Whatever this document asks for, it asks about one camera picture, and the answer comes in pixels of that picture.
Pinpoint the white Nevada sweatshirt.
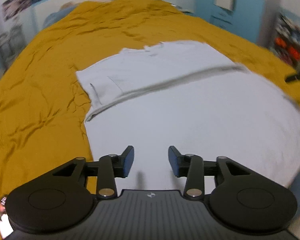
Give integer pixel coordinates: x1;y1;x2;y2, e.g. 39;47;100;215
76;41;300;190

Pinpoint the shoe rack with shoes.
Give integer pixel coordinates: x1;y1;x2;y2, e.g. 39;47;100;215
269;13;300;69

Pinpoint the blue white wardrobe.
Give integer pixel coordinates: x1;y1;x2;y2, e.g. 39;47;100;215
194;0;266;44

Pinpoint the mustard yellow bed quilt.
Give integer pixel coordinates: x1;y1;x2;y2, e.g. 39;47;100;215
0;0;300;198

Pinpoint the smartphone with lit screen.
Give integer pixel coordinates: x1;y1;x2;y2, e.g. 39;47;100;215
0;194;15;240

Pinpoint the grey metal chair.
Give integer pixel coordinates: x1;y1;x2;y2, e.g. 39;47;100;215
0;24;26;70

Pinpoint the blue pillow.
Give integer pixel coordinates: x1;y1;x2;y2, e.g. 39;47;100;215
42;2;77;29

